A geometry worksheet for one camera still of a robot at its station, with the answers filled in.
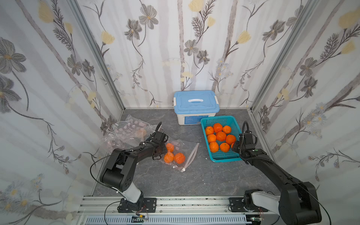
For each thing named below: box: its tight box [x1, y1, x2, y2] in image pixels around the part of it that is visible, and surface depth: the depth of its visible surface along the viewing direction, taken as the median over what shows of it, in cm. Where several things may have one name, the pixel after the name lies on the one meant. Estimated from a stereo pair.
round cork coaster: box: [136, 128, 148, 139], surface depth 103 cm
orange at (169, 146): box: [165, 142, 175, 152], surface depth 93 cm
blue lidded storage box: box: [172, 90, 220, 126], surface depth 103 cm
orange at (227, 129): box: [222, 125, 232, 135], surface depth 103 cm
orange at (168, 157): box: [164, 151, 174, 164], surface depth 88 cm
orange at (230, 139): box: [225, 134, 236, 145], surface depth 97 cm
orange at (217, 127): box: [213, 122, 223, 133], surface depth 103 cm
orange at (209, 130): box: [205, 126, 215, 136], surface depth 101 cm
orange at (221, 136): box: [216, 131, 227, 142], surface depth 98 cm
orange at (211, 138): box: [207, 134, 217, 143], surface depth 97 cm
